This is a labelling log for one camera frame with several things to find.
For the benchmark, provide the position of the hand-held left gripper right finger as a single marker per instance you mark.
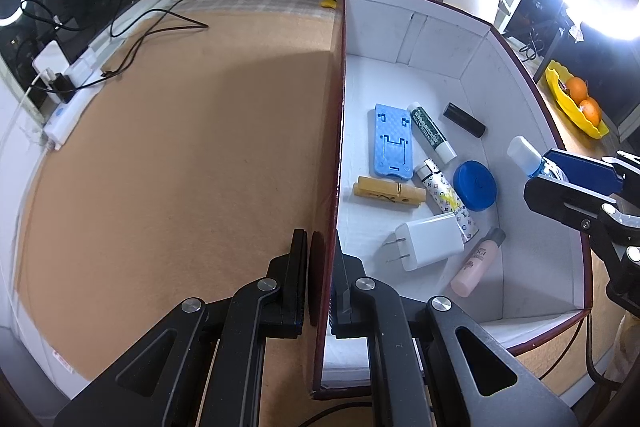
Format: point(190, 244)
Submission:
point(345, 297)

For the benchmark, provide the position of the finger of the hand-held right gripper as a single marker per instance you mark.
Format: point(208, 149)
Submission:
point(585, 169)
point(560, 202)

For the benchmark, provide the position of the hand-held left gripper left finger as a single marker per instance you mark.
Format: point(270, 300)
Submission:
point(297, 287)

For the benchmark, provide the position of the small clear bottle white cap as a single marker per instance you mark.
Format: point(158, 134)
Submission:
point(522, 152)

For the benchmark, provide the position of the blue round tin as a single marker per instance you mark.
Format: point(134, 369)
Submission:
point(475, 187)

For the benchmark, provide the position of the white wall charger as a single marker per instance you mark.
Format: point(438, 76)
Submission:
point(430, 242)

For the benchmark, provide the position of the pink lotion bottle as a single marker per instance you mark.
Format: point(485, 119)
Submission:
point(475, 267)

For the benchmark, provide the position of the wooden clothespin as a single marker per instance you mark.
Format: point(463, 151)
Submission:
point(385, 193)

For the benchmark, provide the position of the patterned lighter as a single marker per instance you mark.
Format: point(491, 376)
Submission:
point(440, 192)

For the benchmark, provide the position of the black lipstick tube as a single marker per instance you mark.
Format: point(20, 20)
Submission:
point(465, 120)

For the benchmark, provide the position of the blue phone stand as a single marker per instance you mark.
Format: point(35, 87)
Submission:
point(392, 157)

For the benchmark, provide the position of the green white lip balm tube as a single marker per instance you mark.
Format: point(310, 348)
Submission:
point(430, 129)

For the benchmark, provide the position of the white cardboard box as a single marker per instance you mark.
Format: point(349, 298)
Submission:
point(400, 77)

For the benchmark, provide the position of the person's right hand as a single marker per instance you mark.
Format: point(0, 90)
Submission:
point(627, 347)

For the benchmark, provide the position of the yellow fruit bowl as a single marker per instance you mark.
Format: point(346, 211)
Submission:
point(570, 114)

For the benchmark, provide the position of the orange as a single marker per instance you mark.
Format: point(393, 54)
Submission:
point(576, 89)
point(591, 112)

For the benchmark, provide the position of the white paper tag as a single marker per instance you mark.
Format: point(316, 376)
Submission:
point(576, 33)

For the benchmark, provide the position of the white power strip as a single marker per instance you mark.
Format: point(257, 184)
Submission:
point(65, 122)

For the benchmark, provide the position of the black plug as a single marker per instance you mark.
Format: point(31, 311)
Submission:
point(62, 84)

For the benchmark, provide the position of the white power adapter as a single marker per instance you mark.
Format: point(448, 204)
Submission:
point(47, 59)

